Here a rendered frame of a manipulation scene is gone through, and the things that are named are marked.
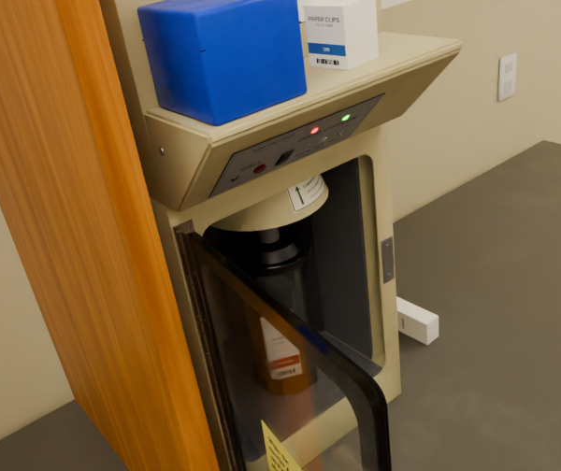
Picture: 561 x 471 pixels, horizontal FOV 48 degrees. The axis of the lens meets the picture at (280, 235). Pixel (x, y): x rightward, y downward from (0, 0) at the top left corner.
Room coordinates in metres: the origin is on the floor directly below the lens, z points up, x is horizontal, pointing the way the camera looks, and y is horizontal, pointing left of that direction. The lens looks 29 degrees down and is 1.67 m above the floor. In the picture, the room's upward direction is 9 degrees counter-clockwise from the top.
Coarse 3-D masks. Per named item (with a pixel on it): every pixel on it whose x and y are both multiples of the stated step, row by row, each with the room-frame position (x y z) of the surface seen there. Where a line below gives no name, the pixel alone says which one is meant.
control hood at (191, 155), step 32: (384, 32) 0.75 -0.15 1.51; (384, 64) 0.61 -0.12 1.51; (416, 64) 0.62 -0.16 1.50; (448, 64) 0.67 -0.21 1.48; (320, 96) 0.55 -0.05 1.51; (352, 96) 0.58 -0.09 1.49; (384, 96) 0.63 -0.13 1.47; (416, 96) 0.70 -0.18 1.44; (160, 128) 0.55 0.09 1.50; (192, 128) 0.51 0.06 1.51; (224, 128) 0.49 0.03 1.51; (256, 128) 0.51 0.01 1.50; (288, 128) 0.55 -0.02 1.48; (160, 160) 0.56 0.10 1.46; (192, 160) 0.51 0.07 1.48; (224, 160) 0.52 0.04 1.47; (192, 192) 0.53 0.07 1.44; (224, 192) 0.58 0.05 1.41
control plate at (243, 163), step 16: (336, 112) 0.58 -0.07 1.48; (352, 112) 0.61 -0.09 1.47; (368, 112) 0.64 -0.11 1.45; (304, 128) 0.57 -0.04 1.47; (320, 128) 0.59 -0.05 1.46; (336, 128) 0.62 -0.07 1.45; (352, 128) 0.65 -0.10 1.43; (256, 144) 0.53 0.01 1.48; (272, 144) 0.55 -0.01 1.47; (288, 144) 0.58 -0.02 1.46; (304, 144) 0.60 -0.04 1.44; (320, 144) 0.63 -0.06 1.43; (240, 160) 0.54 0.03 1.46; (256, 160) 0.56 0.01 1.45; (272, 160) 0.59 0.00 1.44; (288, 160) 0.61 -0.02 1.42; (224, 176) 0.54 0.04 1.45; (240, 176) 0.57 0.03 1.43; (256, 176) 0.60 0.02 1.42
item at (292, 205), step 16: (320, 176) 0.75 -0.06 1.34; (288, 192) 0.69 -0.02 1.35; (304, 192) 0.70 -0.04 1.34; (320, 192) 0.72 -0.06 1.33; (256, 208) 0.68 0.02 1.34; (272, 208) 0.68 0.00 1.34; (288, 208) 0.68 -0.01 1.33; (304, 208) 0.69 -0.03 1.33; (224, 224) 0.69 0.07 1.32; (240, 224) 0.68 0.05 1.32; (256, 224) 0.67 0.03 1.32; (272, 224) 0.67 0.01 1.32
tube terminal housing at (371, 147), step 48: (144, 0) 0.59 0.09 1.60; (144, 48) 0.58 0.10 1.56; (144, 96) 0.58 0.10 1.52; (144, 144) 0.59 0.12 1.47; (336, 144) 0.70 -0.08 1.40; (384, 144) 0.75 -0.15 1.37; (240, 192) 0.62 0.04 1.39; (384, 192) 0.75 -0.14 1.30; (384, 288) 0.74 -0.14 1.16; (192, 336) 0.59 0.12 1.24; (384, 336) 0.74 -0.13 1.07; (384, 384) 0.73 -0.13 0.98
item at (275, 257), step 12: (276, 228) 0.75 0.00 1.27; (288, 228) 0.78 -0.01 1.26; (252, 240) 0.76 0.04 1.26; (264, 240) 0.75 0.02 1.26; (276, 240) 0.75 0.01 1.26; (288, 240) 0.74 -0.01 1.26; (300, 240) 0.75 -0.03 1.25; (240, 252) 0.75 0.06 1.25; (252, 252) 0.73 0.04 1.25; (264, 252) 0.72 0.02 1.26; (276, 252) 0.72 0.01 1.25; (288, 252) 0.72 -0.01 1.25
